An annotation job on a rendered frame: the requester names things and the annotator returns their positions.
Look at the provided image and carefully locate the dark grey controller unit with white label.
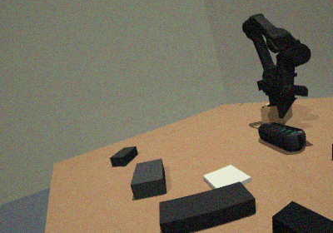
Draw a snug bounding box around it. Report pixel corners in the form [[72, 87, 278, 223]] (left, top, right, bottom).
[[258, 122, 306, 152]]

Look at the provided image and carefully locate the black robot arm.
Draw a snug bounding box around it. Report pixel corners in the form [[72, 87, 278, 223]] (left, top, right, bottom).
[[242, 13, 311, 93]]

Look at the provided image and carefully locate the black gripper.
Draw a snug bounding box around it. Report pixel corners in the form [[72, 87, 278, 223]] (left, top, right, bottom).
[[265, 68, 308, 119]]

